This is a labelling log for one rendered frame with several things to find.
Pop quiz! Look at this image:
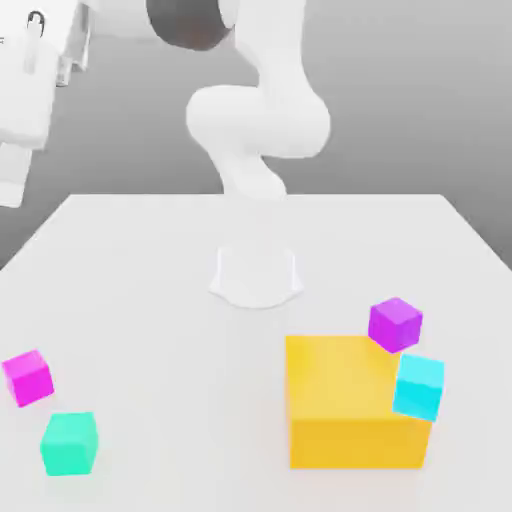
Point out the small green cube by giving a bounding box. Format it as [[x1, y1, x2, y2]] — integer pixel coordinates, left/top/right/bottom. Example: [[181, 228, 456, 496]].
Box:
[[39, 411, 100, 478]]

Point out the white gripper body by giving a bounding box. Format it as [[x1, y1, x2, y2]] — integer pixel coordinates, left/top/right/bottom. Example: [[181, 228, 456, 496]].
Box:
[[0, 36, 62, 152]]

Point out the small cyan cube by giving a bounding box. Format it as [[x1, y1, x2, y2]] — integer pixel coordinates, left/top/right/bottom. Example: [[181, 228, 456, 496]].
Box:
[[391, 353, 446, 423]]

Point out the large yellow box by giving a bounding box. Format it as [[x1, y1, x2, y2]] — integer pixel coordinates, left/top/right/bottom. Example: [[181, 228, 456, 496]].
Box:
[[284, 334, 434, 470]]

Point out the small purple cube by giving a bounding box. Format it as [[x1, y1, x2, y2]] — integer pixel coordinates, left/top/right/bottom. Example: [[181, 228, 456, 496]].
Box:
[[367, 296, 424, 356]]

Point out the small magenta cube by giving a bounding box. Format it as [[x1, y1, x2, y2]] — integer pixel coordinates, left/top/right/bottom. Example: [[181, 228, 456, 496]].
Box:
[[1, 348, 56, 409]]

